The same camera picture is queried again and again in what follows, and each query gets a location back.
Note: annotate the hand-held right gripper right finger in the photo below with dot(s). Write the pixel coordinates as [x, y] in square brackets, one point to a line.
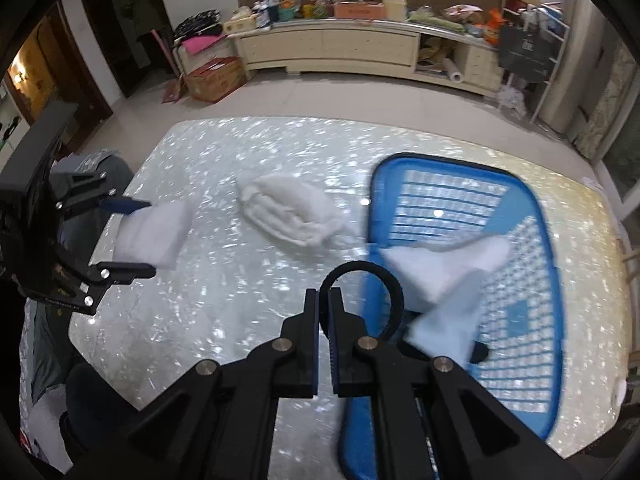
[337, 350]

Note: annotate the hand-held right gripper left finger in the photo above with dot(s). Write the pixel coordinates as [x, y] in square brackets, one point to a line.
[312, 345]

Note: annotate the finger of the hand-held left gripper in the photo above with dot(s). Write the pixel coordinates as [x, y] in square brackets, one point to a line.
[125, 205]
[122, 271]

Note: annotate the white quilted towel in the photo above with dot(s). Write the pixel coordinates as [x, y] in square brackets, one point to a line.
[150, 232]

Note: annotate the light blue cloth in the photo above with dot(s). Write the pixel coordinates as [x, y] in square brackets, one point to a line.
[445, 330]

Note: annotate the white fluffy towel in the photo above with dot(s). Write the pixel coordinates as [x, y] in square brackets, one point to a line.
[295, 210]

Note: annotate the white thin towel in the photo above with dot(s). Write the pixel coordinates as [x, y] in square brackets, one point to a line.
[450, 265]

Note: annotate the blue plastic basket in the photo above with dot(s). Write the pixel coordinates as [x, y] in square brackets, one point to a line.
[510, 270]

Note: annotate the person's leg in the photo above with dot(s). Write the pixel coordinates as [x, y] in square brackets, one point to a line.
[95, 410]

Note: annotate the brown cardboard box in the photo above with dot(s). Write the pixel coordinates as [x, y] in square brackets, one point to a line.
[216, 79]

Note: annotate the dark wooden door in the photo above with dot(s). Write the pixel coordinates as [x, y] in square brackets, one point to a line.
[125, 35]

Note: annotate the pink cloth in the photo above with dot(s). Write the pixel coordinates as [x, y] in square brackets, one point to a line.
[202, 43]

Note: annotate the black patterned bag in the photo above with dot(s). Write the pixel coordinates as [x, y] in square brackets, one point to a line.
[197, 22]

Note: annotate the tissue box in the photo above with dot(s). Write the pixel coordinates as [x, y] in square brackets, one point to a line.
[241, 22]

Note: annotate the cream television cabinet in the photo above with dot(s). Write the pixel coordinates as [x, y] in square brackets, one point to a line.
[350, 47]

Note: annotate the white paper roll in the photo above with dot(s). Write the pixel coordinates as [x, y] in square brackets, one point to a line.
[453, 70]

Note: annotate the pink box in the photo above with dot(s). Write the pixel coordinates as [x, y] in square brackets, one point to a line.
[359, 10]

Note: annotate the white plastic bag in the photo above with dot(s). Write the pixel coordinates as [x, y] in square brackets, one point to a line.
[514, 101]

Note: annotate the white plastic jug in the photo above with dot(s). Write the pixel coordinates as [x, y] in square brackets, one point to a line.
[396, 7]

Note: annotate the green folded towel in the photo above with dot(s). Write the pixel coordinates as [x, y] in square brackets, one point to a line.
[435, 23]

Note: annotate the dark tote bag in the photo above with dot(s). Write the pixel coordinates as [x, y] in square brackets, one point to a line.
[525, 55]

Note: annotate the patterned curtain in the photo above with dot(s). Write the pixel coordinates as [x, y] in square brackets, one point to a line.
[602, 105]

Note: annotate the white metal rack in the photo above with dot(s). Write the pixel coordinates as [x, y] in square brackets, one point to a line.
[547, 45]

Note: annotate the standing air conditioner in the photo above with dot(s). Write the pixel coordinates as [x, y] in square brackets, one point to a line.
[570, 60]

